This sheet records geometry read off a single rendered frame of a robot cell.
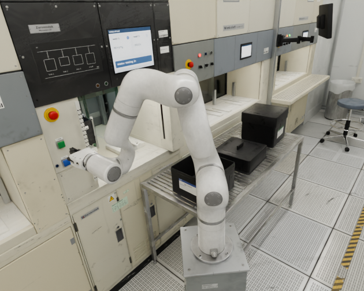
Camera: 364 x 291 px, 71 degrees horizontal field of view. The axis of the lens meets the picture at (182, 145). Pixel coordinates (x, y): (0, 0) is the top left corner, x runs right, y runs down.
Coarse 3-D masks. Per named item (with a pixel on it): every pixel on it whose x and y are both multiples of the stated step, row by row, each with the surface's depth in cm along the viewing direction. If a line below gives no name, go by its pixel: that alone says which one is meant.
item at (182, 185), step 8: (184, 160) 158; (192, 160) 165; (224, 160) 156; (176, 168) 155; (184, 168) 161; (192, 168) 167; (224, 168) 158; (232, 168) 150; (176, 176) 149; (184, 176) 144; (192, 176) 170; (232, 176) 153; (176, 184) 152; (184, 184) 147; (192, 184) 142; (232, 184) 156; (176, 192) 155; (184, 192) 150; (192, 192) 144; (192, 200) 147
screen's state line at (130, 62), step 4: (144, 56) 147; (148, 56) 149; (124, 60) 138; (128, 60) 140; (132, 60) 142; (136, 60) 144; (140, 60) 146; (144, 60) 148; (148, 60) 150; (116, 64) 135; (120, 64) 136; (124, 64) 138; (128, 64) 140; (132, 64) 142
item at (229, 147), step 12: (228, 144) 188; (240, 144) 180; (252, 144) 185; (264, 144) 184; (228, 156) 174; (240, 156) 171; (252, 156) 170; (264, 156) 185; (240, 168) 171; (252, 168) 172
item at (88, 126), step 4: (84, 116) 184; (84, 120) 184; (88, 120) 177; (84, 124) 175; (88, 124) 178; (88, 128) 178; (92, 128) 181; (88, 132) 179; (92, 132) 181; (88, 136) 180; (92, 136) 182; (88, 140) 181; (92, 140) 183
